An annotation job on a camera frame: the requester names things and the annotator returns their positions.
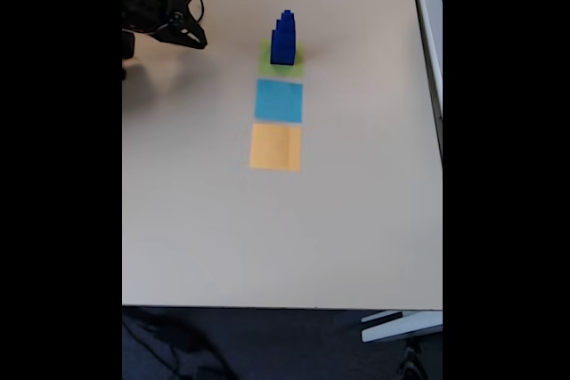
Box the large blue cube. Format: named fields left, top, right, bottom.
left=270, top=41, right=297, bottom=66

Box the green paper square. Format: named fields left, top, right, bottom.
left=257, top=38, right=306, bottom=77

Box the light blue paper square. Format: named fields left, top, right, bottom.
left=253, top=78, right=304, bottom=125

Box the orange paper square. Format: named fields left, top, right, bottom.
left=248, top=124, right=303, bottom=172

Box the white side desk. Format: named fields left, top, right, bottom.
left=408, top=0, right=444, bottom=167

